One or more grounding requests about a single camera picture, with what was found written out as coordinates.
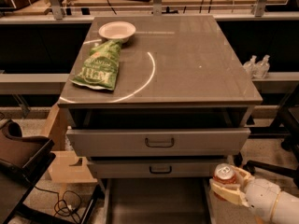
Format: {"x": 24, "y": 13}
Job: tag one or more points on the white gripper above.
{"x": 261, "y": 192}

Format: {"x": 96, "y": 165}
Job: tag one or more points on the grey middle drawer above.
{"x": 196, "y": 167}

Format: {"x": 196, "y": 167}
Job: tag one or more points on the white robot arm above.
{"x": 285, "y": 210}

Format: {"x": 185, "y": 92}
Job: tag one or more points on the white bowl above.
{"x": 117, "y": 30}

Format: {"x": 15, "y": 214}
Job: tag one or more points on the grey drawer cabinet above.
{"x": 176, "y": 73}

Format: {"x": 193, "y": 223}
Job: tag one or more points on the black office chair base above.
{"x": 273, "y": 150}

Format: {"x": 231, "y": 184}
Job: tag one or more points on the green chip bag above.
{"x": 99, "y": 71}

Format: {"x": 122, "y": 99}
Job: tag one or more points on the wooden box on floor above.
{"x": 67, "y": 167}

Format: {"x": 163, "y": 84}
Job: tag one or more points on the red coke can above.
{"x": 224, "y": 174}

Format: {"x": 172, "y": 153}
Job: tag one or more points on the grey top drawer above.
{"x": 158, "y": 143}

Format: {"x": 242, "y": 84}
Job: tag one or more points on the clear pump bottle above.
{"x": 249, "y": 66}
{"x": 261, "y": 68}

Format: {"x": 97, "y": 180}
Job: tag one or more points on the brown padded chair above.
{"x": 23, "y": 160}

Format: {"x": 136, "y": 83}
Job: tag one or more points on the grey drawer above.
{"x": 158, "y": 143}
{"x": 157, "y": 201}
{"x": 196, "y": 167}

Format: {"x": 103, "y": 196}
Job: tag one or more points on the clear pump bottle right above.
{"x": 261, "y": 68}

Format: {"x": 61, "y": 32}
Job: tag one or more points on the clear pump bottle left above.
{"x": 249, "y": 66}

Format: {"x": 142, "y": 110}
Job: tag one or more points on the grey bottom drawer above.
{"x": 157, "y": 201}

